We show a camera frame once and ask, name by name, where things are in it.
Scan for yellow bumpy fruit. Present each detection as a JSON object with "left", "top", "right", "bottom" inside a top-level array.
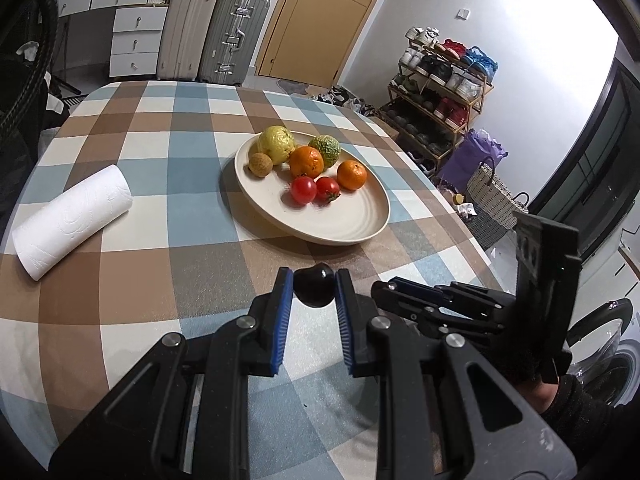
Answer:
[{"left": 257, "top": 126, "right": 297, "bottom": 164}]

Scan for washing machine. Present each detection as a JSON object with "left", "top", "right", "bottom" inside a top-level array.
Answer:
[{"left": 567, "top": 297, "right": 640, "bottom": 411}]

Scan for rows of shoes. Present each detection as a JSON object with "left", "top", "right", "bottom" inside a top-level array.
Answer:
[{"left": 387, "top": 27, "right": 500, "bottom": 161}]

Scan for silver suitcase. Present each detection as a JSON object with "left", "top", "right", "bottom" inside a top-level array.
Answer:
[{"left": 199, "top": 0, "right": 271, "bottom": 86}]

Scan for dark purple plum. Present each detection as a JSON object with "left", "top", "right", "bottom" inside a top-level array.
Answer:
[{"left": 293, "top": 262, "right": 335, "bottom": 309}]

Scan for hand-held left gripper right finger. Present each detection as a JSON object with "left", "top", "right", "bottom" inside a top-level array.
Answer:
[{"left": 335, "top": 268, "right": 578, "bottom": 480}]

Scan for woven basket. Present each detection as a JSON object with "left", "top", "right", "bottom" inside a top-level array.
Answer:
[{"left": 465, "top": 157, "right": 531, "bottom": 251}]

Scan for large orange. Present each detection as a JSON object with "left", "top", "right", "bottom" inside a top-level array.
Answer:
[{"left": 289, "top": 145, "right": 325, "bottom": 179}]

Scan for checkered tablecloth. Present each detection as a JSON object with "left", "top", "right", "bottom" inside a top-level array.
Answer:
[{"left": 0, "top": 80, "right": 506, "bottom": 480}]

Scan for person's right forearm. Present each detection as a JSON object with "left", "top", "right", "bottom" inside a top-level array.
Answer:
[{"left": 520, "top": 375, "right": 640, "bottom": 480}]

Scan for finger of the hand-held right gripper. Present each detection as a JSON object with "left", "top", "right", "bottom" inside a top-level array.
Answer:
[
  {"left": 371, "top": 281, "right": 506, "bottom": 341},
  {"left": 390, "top": 276, "right": 518, "bottom": 317}
]

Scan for cream round plate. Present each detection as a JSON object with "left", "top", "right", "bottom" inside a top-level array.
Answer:
[{"left": 234, "top": 130, "right": 391, "bottom": 246}]

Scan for grey door mat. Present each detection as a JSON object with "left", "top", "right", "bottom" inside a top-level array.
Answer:
[{"left": 275, "top": 80, "right": 316, "bottom": 98}]

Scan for green bumpy fruit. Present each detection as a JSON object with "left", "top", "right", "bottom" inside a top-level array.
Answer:
[{"left": 307, "top": 135, "right": 342, "bottom": 168}]

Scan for purple bag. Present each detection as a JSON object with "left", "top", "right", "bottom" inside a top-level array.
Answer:
[{"left": 442, "top": 129, "right": 508, "bottom": 196}]

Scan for wooden shoe rack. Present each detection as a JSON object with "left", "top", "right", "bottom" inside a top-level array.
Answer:
[{"left": 377, "top": 27, "right": 496, "bottom": 171}]

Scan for white drawer cabinet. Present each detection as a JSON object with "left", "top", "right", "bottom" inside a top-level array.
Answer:
[{"left": 55, "top": 0, "right": 171, "bottom": 78}]

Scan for black woven chair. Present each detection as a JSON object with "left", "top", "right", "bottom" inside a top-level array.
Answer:
[{"left": 0, "top": 0, "right": 61, "bottom": 136}]

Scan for white paper towel roll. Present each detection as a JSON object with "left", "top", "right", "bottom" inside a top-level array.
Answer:
[{"left": 12, "top": 164, "right": 134, "bottom": 281}]

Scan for wooden door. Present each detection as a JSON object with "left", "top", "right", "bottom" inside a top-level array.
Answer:
[{"left": 255, "top": 0, "right": 401, "bottom": 88}]

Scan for dark glass door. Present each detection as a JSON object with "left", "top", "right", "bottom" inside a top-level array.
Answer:
[{"left": 530, "top": 57, "right": 640, "bottom": 266}]

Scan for small brown round fruit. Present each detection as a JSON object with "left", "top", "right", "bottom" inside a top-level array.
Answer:
[{"left": 248, "top": 153, "right": 274, "bottom": 179}]

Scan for beige suitcase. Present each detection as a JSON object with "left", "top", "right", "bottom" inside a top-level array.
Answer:
[{"left": 156, "top": 0, "right": 221, "bottom": 82}]

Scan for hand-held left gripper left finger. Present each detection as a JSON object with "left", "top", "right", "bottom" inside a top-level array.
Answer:
[{"left": 47, "top": 266, "right": 295, "bottom": 480}]

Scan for red tomato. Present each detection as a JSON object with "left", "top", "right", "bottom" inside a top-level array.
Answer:
[
  {"left": 315, "top": 176, "right": 341, "bottom": 204},
  {"left": 291, "top": 176, "right": 318, "bottom": 206}
]

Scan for small orange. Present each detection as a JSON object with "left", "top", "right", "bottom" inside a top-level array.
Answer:
[{"left": 336, "top": 159, "right": 368, "bottom": 191}]

